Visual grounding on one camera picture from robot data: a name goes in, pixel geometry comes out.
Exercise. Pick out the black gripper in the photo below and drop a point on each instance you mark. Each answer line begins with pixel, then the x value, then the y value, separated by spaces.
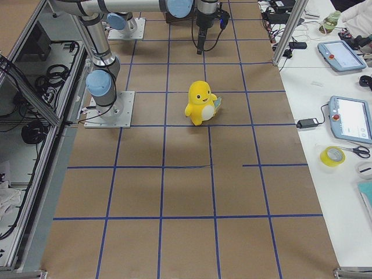
pixel 203 20

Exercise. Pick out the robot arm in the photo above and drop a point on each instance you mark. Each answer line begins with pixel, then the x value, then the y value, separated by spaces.
pixel 101 82
pixel 119 15

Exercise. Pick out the yellow plush dinosaur toy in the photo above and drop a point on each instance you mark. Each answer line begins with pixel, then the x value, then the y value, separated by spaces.
pixel 202 103

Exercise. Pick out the black power brick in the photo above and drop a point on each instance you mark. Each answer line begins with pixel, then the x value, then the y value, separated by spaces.
pixel 307 123

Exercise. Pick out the upper teach pendant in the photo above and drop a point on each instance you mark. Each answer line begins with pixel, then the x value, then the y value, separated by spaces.
pixel 340 56

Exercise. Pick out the teach pendant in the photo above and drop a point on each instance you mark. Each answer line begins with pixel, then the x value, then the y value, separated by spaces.
pixel 350 119
pixel 340 56

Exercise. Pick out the lower teach pendant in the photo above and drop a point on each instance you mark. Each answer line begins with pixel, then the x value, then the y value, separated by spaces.
pixel 350 119

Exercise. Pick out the yellow tape roll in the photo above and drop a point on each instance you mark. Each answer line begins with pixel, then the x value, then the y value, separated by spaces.
pixel 332 156

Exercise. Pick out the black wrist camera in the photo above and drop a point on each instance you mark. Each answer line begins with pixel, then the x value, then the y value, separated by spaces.
pixel 223 17

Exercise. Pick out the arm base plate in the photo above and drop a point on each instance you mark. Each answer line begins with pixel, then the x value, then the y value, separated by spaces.
pixel 119 115
pixel 124 30

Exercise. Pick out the aluminium frame post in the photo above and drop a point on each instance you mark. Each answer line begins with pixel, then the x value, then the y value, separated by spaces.
pixel 290 27

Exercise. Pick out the aluminium side frame rack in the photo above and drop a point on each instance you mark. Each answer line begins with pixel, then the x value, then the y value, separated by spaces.
pixel 42 59

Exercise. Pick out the black handled scissors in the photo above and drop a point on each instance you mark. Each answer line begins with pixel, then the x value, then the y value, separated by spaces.
pixel 361 151

